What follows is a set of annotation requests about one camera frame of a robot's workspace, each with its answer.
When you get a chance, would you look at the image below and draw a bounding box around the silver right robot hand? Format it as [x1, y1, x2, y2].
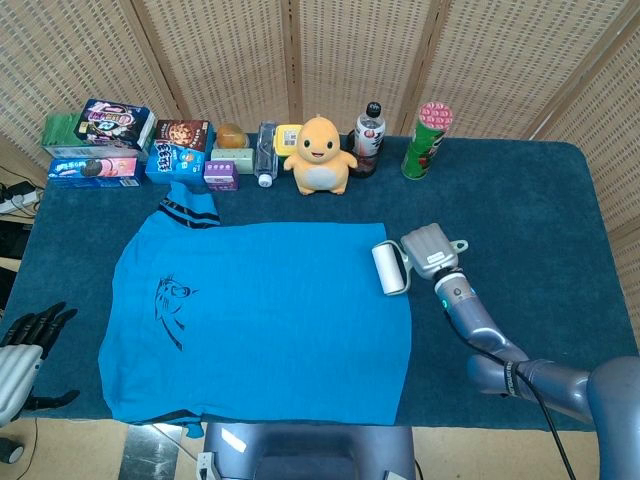
[400, 224, 463, 283]

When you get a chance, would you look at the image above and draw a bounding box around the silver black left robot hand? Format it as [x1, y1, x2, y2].
[0, 300, 82, 428]

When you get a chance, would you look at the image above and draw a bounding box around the pale green lint roller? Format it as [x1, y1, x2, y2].
[370, 238, 471, 298]

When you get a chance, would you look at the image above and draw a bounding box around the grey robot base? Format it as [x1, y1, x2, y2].
[201, 421, 418, 480]

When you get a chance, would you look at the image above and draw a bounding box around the black caster wheel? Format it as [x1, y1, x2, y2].
[0, 436, 24, 464]

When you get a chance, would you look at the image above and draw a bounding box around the green Pringles can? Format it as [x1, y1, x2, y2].
[400, 100, 455, 182]

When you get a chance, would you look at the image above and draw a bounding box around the black mesh pen holder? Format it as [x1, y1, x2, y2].
[347, 129, 384, 180]

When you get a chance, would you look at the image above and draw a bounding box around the white-label drink bottle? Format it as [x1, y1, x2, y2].
[353, 100, 387, 172]

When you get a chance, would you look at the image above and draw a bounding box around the yellow plush toy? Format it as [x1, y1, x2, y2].
[282, 115, 359, 197]

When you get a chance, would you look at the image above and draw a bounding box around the blue t-shirt with black print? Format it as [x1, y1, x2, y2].
[98, 181, 414, 442]

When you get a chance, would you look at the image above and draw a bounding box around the white power strip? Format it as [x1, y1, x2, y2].
[0, 181, 42, 217]

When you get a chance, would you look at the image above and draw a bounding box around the green container with yellow lid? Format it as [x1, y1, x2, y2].
[274, 123, 304, 161]

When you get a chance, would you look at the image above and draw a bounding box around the clear plastic water bottle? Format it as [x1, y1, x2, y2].
[254, 120, 279, 189]

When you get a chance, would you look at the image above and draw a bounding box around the woven folding screen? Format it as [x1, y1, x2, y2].
[0, 0, 640, 241]

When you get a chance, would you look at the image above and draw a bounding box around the pink and blue Oreo box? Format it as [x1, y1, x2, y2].
[46, 155, 142, 190]

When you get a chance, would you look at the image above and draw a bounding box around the pale green box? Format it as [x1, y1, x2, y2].
[209, 145, 256, 176]

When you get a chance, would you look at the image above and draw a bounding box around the small purple box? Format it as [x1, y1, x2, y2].
[202, 159, 241, 193]

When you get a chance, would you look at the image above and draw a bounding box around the orange ball in clear cup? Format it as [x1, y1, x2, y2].
[215, 122, 249, 151]

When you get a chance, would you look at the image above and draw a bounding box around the green and white box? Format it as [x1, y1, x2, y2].
[40, 112, 147, 162]

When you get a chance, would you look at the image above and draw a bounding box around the blue cookie box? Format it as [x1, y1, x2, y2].
[144, 139, 209, 187]

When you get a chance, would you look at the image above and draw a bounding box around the black colourful snack pack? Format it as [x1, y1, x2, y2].
[72, 98, 157, 151]

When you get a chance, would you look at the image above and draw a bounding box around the brown chocolate cookie box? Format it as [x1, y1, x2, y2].
[153, 118, 213, 154]

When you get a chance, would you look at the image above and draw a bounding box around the black velcro cable strap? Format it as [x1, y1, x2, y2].
[499, 361, 522, 397]

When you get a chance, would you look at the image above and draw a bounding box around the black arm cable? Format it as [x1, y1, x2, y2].
[439, 298, 579, 480]

